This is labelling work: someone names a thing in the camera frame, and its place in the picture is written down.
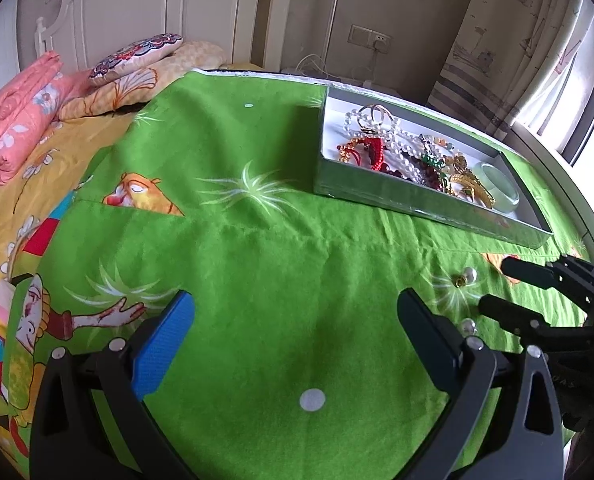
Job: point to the pale green jade bangle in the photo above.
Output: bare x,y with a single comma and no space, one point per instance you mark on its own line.
502,197

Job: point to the wall socket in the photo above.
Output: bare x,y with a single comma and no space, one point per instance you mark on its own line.
367,37

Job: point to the pearl stud earring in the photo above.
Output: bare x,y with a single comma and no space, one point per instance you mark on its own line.
471,274
468,326

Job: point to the grey jewelry box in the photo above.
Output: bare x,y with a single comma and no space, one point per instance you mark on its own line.
377,195

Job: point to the white sheer curtain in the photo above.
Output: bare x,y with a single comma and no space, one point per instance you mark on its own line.
572,50

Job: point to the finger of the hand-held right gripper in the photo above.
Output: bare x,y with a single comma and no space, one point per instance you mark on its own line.
527,270
507,312

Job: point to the pink folded quilt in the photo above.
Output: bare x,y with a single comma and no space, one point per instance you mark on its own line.
17,110

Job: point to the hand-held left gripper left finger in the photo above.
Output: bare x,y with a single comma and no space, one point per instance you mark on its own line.
162,345

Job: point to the yellow patterned pillow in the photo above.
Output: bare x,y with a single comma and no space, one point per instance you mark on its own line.
192,55

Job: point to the gold filigree ornament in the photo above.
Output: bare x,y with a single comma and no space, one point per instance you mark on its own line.
469,180

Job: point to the white wooden headboard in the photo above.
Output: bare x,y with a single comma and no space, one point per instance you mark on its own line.
127,10

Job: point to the thin metal rod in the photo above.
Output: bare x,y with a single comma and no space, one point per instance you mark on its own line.
334,20

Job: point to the green printed cloth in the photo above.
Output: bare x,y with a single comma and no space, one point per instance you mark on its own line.
277,260

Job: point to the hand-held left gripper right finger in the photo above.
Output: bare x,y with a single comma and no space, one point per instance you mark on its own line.
427,340

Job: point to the red and gold ornament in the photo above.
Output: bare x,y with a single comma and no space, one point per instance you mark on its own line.
374,147

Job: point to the patterned curtain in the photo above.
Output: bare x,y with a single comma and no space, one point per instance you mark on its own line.
487,35

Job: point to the embroidered floral pillow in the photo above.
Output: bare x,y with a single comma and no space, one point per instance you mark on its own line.
132,55

